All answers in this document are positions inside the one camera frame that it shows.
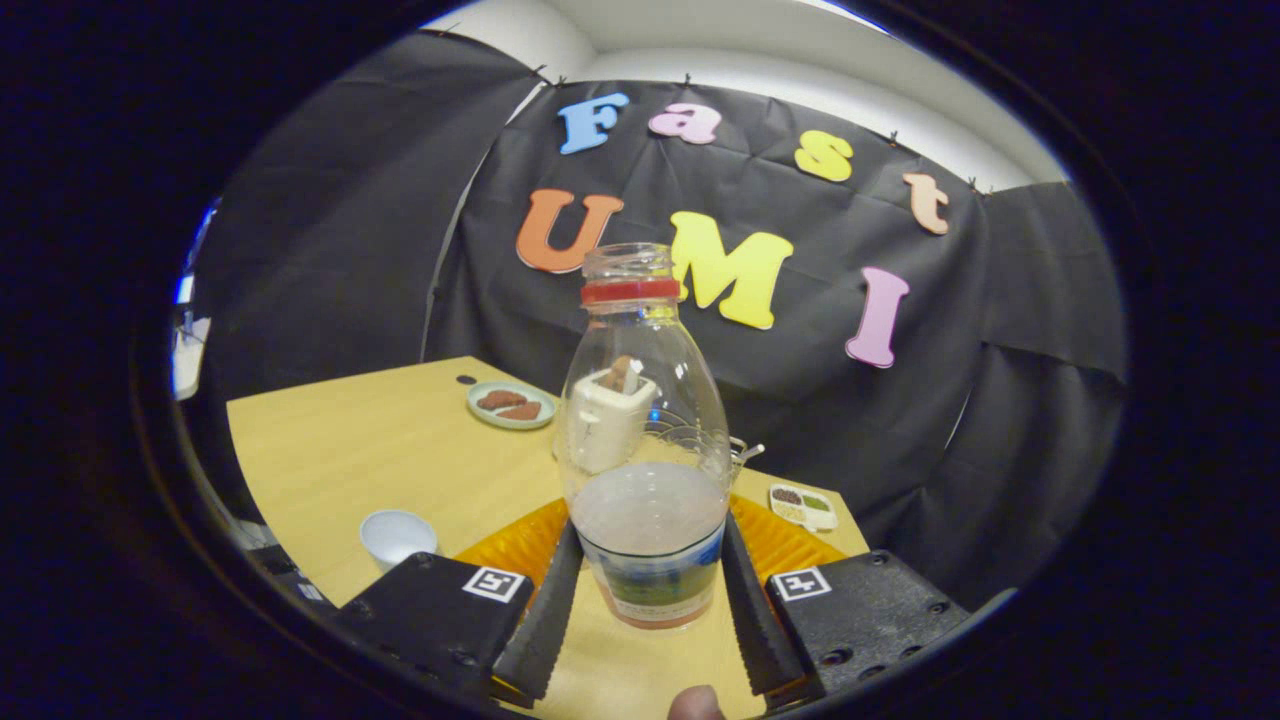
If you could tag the light green plate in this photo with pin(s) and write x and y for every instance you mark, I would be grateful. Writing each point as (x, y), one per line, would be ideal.
(480, 414)

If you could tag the wooden table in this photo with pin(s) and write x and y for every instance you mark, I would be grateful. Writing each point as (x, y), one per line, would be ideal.
(380, 450)

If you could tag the white cup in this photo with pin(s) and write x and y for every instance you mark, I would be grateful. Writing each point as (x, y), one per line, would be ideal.
(395, 535)

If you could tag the clear plastic juice bottle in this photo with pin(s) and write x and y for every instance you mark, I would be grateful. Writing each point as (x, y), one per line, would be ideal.
(650, 520)

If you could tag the brown bread piece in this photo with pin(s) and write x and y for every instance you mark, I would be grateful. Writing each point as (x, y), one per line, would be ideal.
(500, 399)
(522, 412)

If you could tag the white toaster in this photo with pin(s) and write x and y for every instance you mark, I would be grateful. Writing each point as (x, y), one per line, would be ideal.
(605, 432)

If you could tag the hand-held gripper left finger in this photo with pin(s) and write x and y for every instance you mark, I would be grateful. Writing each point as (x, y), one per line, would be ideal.
(430, 615)

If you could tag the white divided dish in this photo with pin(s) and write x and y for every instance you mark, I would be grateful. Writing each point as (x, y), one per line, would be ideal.
(800, 510)

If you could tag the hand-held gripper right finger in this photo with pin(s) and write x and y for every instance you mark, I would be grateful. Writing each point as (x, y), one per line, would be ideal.
(870, 615)

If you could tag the black backdrop cloth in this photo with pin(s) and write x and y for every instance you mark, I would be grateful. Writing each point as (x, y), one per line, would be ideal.
(850, 430)

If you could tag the brown toast slice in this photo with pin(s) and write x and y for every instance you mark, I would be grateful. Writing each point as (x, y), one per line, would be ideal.
(620, 375)

